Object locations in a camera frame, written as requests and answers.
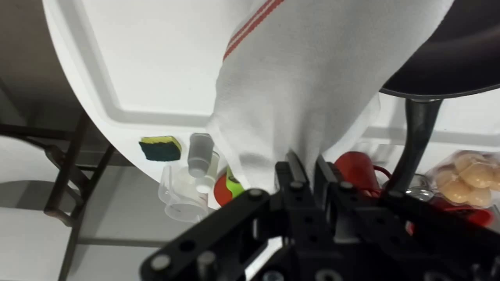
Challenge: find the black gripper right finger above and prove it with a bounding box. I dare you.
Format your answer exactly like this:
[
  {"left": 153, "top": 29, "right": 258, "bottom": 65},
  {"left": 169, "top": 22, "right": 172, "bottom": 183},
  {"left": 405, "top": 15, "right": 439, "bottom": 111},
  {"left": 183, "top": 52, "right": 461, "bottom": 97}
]
[{"left": 314, "top": 158, "right": 500, "bottom": 281}]

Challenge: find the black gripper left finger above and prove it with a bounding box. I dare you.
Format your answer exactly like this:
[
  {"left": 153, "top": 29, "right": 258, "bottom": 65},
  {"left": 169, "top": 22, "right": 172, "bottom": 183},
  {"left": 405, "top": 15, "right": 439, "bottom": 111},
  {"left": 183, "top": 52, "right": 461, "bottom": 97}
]
[{"left": 140, "top": 152, "right": 312, "bottom": 281}]

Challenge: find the white red-striped tissue cloth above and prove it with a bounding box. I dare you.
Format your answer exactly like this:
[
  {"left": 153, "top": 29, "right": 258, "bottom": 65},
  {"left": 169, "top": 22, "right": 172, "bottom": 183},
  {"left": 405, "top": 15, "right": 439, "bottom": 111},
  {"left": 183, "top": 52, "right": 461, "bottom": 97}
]
[{"left": 208, "top": 0, "right": 453, "bottom": 193}]

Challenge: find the black frying pan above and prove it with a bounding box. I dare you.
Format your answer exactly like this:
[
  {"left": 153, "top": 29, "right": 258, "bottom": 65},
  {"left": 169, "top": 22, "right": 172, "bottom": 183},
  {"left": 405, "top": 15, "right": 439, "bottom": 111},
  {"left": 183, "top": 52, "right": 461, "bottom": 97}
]
[{"left": 381, "top": 0, "right": 500, "bottom": 194}]

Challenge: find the clear measuring cup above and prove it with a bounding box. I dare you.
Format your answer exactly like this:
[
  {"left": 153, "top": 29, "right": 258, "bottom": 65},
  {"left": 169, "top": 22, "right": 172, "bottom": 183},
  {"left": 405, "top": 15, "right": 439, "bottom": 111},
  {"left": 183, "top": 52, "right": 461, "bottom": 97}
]
[{"left": 158, "top": 155, "right": 219, "bottom": 224}]

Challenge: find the bag of round breads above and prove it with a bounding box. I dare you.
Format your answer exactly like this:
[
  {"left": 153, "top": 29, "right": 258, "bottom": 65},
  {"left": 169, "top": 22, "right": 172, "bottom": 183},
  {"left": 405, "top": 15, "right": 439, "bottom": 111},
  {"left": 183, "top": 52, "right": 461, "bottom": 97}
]
[{"left": 428, "top": 150, "right": 500, "bottom": 210}]

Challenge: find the grey salt shaker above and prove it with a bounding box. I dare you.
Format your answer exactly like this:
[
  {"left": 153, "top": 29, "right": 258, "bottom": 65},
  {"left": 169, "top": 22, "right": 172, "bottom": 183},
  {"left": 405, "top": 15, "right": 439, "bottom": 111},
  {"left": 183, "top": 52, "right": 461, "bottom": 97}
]
[{"left": 187, "top": 133, "right": 214, "bottom": 179}]

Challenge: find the red mug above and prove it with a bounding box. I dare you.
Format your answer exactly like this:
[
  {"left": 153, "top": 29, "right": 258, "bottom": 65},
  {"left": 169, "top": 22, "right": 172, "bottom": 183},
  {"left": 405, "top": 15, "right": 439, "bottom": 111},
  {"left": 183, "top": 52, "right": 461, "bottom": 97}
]
[{"left": 334, "top": 152, "right": 390, "bottom": 199}]

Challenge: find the yellow green sponge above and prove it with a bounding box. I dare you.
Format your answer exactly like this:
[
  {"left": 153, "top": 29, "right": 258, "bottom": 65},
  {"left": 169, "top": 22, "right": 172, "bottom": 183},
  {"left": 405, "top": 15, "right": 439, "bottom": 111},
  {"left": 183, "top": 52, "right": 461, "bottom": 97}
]
[{"left": 139, "top": 136, "right": 181, "bottom": 163}]

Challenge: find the white folding chair front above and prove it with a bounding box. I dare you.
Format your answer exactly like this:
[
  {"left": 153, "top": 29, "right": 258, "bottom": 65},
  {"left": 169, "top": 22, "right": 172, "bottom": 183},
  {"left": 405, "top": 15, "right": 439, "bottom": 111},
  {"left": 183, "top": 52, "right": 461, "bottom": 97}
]
[{"left": 0, "top": 91, "right": 114, "bottom": 281}]

